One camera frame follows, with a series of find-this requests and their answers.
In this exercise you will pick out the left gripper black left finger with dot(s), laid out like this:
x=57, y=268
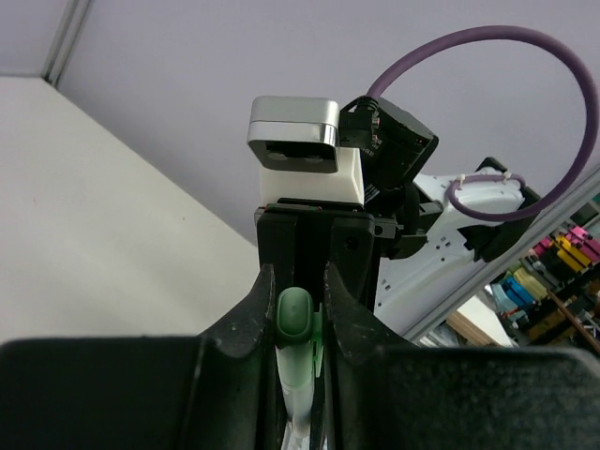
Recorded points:
x=216, y=390

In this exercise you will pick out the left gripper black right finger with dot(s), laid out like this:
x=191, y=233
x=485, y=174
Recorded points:
x=382, y=392

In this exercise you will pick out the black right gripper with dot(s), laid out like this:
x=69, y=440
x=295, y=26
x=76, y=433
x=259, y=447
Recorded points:
x=300, y=238

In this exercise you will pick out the pale green pen cap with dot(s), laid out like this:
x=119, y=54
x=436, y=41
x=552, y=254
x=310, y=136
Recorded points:
x=298, y=323

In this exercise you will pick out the translucent green highlighter pen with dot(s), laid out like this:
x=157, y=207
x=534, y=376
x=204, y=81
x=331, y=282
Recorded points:
x=296, y=376

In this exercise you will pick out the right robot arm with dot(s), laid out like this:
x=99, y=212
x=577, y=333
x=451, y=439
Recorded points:
x=449, y=226

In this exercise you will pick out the stacked coloured suitcases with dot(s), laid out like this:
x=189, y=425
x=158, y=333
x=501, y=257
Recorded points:
x=556, y=262

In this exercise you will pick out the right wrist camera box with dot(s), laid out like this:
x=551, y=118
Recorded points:
x=297, y=141

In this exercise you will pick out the left aluminium frame post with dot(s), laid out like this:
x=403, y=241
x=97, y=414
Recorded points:
x=65, y=41

